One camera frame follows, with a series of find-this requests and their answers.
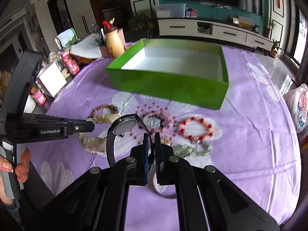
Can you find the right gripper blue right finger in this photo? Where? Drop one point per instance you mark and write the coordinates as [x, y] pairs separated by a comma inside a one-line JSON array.
[[206, 198]]

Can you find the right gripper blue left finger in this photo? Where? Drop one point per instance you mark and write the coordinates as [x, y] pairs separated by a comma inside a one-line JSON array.
[[97, 200]]

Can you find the black cord bangle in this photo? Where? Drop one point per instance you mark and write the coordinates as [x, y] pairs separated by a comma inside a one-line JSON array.
[[168, 191]]

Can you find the cream plastic wristwatch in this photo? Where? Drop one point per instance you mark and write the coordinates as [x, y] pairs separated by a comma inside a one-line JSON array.
[[95, 142]]

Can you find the purple floral tablecloth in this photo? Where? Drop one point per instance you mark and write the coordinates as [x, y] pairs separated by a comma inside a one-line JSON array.
[[254, 143]]

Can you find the white paper sheet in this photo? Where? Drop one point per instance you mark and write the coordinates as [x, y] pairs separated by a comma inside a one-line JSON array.
[[87, 48]]

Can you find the green cardboard box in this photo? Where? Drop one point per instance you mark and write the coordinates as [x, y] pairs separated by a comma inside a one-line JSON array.
[[185, 71]]

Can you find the yellow bear bottle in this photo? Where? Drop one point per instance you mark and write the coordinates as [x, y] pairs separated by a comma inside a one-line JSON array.
[[114, 43]]

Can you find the white plastic shopping bag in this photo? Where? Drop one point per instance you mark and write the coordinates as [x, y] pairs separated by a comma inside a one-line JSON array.
[[297, 104]]

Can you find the potted green plant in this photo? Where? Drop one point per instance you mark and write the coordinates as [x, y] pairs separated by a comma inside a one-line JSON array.
[[142, 26]]

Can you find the white TV cabinet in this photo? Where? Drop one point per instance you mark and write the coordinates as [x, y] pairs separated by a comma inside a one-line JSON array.
[[212, 30]]

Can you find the clear plastic storage bin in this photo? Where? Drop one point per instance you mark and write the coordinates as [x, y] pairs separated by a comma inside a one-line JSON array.
[[170, 10]]

